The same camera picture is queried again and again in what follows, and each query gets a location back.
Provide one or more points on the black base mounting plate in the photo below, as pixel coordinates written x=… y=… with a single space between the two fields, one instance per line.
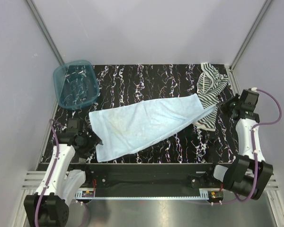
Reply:
x=138 y=174

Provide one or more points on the teal transparent plastic bin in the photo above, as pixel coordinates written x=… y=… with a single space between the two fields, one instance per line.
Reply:
x=75 y=85

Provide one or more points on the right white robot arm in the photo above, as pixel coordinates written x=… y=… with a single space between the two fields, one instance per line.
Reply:
x=249 y=173

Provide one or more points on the black white striped towel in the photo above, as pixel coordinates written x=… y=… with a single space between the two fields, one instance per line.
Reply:
x=209 y=86

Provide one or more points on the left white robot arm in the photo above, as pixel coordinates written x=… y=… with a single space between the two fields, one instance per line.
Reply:
x=49 y=205

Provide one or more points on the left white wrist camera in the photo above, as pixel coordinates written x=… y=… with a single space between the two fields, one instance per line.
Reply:
x=74 y=128

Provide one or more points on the left aluminium frame post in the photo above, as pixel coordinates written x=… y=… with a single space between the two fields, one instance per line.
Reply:
x=41 y=24

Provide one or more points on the right aluminium frame post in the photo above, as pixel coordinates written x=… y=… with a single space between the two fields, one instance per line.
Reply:
x=264 y=9

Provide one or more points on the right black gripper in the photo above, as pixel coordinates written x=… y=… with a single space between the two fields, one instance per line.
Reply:
x=223 y=105

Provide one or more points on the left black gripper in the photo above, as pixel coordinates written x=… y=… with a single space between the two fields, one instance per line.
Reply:
x=93 y=141

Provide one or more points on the light blue towel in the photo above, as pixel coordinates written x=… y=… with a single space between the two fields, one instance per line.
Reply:
x=129 y=129

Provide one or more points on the aluminium frame post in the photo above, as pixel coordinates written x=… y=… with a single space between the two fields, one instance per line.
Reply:
x=41 y=24
x=264 y=9

